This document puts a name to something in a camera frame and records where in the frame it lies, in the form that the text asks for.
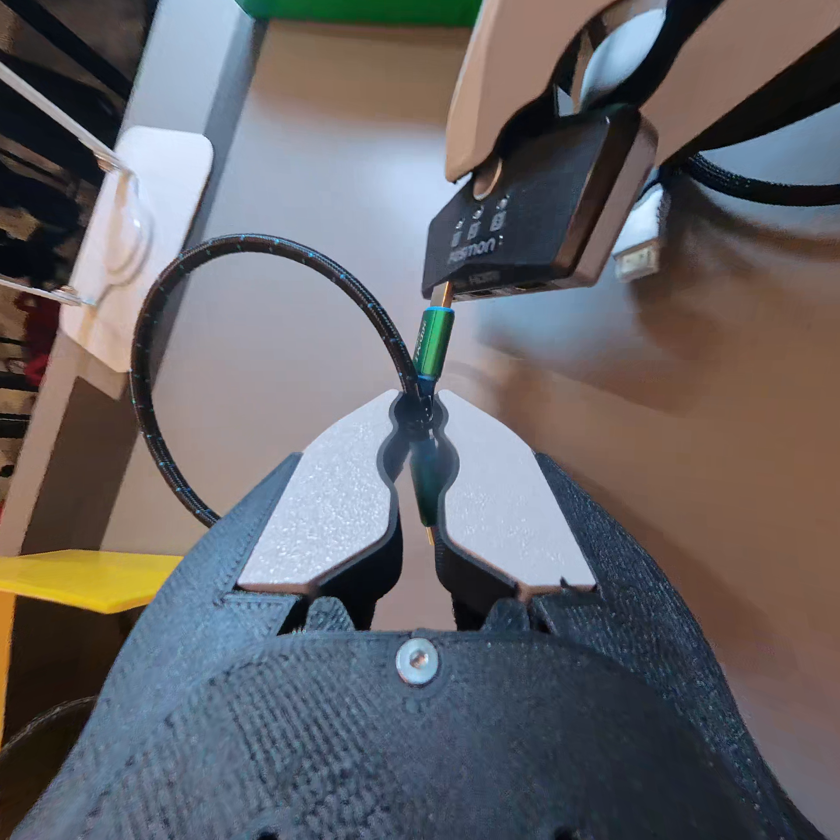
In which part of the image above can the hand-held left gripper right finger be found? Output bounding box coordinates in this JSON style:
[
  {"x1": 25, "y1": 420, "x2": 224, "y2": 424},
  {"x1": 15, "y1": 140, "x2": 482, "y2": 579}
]
[{"x1": 432, "y1": 389, "x2": 598, "y2": 596}]

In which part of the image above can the yellow plastic bin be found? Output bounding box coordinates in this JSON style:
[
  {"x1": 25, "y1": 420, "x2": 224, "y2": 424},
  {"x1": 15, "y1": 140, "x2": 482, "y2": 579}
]
[{"x1": 0, "y1": 550, "x2": 185, "y2": 749}]

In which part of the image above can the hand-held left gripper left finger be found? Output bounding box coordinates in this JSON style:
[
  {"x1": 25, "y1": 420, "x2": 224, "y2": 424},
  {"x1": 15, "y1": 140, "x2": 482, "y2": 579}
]
[{"x1": 238, "y1": 390, "x2": 404, "y2": 596}]

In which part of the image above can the green plug HDMI cable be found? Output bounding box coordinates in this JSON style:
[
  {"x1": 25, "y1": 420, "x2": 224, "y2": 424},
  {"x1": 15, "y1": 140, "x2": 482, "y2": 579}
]
[{"x1": 130, "y1": 233, "x2": 458, "y2": 549}]

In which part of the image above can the black cable with white plug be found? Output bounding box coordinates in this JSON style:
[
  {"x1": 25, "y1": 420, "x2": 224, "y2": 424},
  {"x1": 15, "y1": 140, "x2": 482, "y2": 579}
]
[{"x1": 420, "y1": 0, "x2": 840, "y2": 304}]

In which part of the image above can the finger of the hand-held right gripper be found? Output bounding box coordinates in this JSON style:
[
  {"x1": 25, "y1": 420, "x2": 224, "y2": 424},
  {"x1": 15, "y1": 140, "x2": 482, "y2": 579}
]
[
  {"x1": 445, "y1": 0, "x2": 613, "y2": 185},
  {"x1": 640, "y1": 0, "x2": 840, "y2": 166}
]

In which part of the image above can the white board stand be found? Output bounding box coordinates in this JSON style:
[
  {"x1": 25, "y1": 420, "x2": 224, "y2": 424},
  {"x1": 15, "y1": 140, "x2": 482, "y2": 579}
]
[{"x1": 0, "y1": 62, "x2": 216, "y2": 388}]

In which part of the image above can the green plastic bin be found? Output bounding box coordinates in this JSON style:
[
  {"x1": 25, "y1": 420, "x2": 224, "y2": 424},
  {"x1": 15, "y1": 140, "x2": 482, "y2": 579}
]
[{"x1": 236, "y1": 0, "x2": 483, "y2": 28}]

